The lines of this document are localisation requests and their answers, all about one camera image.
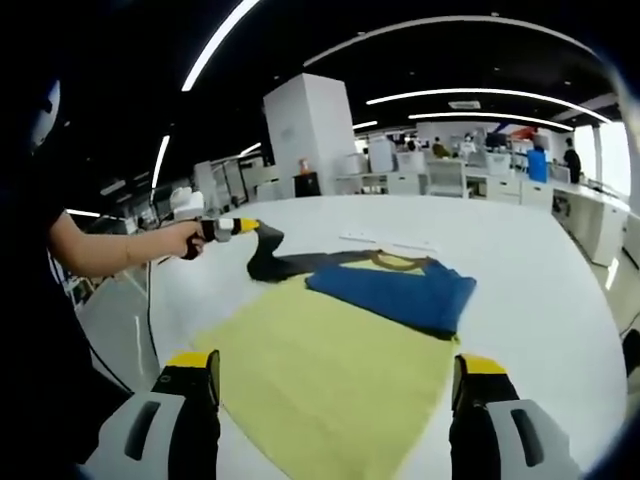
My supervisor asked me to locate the person's left hand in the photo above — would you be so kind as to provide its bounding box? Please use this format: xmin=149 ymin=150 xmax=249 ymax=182
xmin=161 ymin=219 xmax=203 ymax=260

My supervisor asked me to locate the yellow garment with dark sleeves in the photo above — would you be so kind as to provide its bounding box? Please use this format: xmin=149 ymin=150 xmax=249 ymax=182
xmin=192 ymin=224 xmax=477 ymax=480

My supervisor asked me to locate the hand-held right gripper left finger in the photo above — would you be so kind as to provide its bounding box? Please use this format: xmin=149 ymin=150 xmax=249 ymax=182
xmin=82 ymin=349 xmax=222 ymax=480

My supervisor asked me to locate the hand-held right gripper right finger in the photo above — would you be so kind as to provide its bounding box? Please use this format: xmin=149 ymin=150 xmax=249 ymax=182
xmin=449 ymin=353 xmax=584 ymax=480

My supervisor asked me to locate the white counter desk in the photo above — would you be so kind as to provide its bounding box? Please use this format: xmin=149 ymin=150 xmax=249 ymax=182
xmin=519 ymin=179 xmax=640 ymax=269

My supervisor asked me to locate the white wire cage cart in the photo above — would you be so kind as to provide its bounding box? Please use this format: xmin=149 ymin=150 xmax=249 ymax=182
xmin=427 ymin=159 xmax=466 ymax=199

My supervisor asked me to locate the person's black shirt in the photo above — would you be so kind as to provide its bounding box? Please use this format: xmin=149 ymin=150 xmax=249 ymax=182
xmin=0 ymin=49 xmax=134 ymax=466

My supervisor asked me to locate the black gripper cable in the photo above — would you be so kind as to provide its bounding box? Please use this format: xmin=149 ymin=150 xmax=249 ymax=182
xmin=143 ymin=257 xmax=164 ymax=372

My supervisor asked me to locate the blue barrel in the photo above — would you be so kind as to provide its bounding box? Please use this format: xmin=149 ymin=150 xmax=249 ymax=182
xmin=527 ymin=148 xmax=549 ymax=182

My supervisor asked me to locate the curved ceiling light strip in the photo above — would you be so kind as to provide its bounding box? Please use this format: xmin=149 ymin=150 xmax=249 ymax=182
xmin=367 ymin=88 xmax=611 ymax=124
xmin=408 ymin=112 xmax=576 ymax=132

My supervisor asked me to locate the straight ceiling light strip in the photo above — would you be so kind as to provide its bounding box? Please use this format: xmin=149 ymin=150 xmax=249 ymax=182
xmin=182 ymin=0 xmax=261 ymax=92

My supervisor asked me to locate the white square pillar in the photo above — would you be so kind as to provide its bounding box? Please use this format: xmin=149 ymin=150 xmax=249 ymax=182
xmin=263 ymin=73 xmax=359 ymax=199

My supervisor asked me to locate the small black cabinet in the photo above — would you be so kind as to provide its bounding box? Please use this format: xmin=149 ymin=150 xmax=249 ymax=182
xmin=293 ymin=159 xmax=319 ymax=198

